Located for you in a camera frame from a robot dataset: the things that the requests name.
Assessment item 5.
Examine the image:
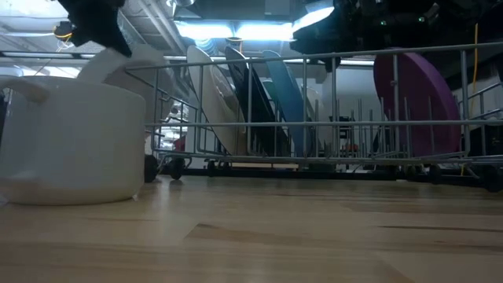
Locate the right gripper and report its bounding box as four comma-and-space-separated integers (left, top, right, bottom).
289, 0, 441, 74

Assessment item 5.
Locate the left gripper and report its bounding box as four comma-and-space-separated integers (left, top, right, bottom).
57, 0, 133, 58

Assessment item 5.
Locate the blue plate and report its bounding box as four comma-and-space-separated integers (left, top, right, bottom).
261, 50, 315, 157

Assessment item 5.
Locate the black plate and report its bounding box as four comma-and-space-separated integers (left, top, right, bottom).
223, 46, 292, 157

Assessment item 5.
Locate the purple plate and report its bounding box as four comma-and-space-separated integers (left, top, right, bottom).
373, 50, 461, 158

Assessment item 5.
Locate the long ceiling light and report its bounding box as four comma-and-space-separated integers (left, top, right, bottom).
0, 50, 99, 61
340, 58, 376, 67

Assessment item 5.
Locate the white mug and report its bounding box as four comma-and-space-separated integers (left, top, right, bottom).
0, 74, 147, 206

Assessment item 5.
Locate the red object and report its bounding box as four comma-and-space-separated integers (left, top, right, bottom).
155, 135, 186, 178

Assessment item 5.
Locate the silver ceiling duct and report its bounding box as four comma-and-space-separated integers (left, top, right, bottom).
116, 7, 158, 54

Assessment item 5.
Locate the black yellow cable reel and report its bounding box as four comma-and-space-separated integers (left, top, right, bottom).
53, 21, 75, 41

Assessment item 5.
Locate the grey wire dish rack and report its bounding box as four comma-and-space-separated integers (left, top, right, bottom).
124, 41, 503, 186

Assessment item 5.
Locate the black aluminium frame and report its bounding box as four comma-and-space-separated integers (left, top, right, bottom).
180, 167, 503, 189

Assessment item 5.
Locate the yellow cable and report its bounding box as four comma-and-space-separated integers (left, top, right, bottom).
471, 22, 479, 94

